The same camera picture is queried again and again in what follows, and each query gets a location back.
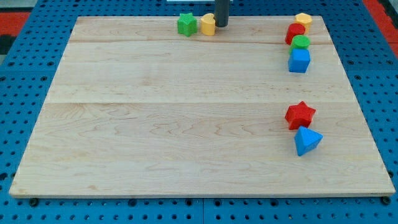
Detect red star block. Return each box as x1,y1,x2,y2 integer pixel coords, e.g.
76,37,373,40
285,101,316,130

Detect blue cube block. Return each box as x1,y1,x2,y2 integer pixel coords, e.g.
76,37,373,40
288,49,311,73

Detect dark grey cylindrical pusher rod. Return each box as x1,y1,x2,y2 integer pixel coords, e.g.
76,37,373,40
214,0,230,27

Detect light wooden board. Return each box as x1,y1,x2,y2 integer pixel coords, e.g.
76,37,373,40
9,16,396,198

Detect green circle block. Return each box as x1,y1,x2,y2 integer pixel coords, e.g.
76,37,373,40
289,35,311,54

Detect yellow heart block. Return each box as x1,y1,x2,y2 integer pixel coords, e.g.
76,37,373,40
200,13,215,36

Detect green star block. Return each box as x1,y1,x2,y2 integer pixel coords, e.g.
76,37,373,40
177,12,198,37

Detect yellow hexagon block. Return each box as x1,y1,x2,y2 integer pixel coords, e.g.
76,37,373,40
294,12,313,34

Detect red cylinder block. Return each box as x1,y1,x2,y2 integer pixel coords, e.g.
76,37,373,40
285,23,306,45

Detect blue triangle block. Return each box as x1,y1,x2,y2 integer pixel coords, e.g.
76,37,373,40
294,126,323,156

